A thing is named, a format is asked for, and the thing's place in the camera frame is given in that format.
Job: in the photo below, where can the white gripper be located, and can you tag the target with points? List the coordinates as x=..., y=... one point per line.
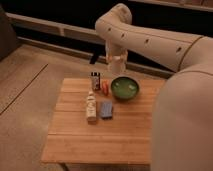
x=115, y=50

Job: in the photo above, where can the white ceramic cup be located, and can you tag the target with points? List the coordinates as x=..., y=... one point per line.
x=116, y=65

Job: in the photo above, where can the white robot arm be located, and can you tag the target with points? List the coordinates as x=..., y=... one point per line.
x=182, y=119

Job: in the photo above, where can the dark spice jar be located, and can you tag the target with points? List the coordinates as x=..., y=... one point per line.
x=95, y=79

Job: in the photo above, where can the orange carrot toy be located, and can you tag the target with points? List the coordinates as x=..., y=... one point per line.
x=105, y=88

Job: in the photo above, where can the green bowl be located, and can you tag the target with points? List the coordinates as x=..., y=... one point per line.
x=124, y=88

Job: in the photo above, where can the white cream tube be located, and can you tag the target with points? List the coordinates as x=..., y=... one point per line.
x=91, y=110

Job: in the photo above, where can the wooden table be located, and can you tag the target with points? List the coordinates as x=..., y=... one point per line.
x=124, y=139

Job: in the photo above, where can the black object by wall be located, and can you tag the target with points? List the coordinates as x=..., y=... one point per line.
x=94, y=58

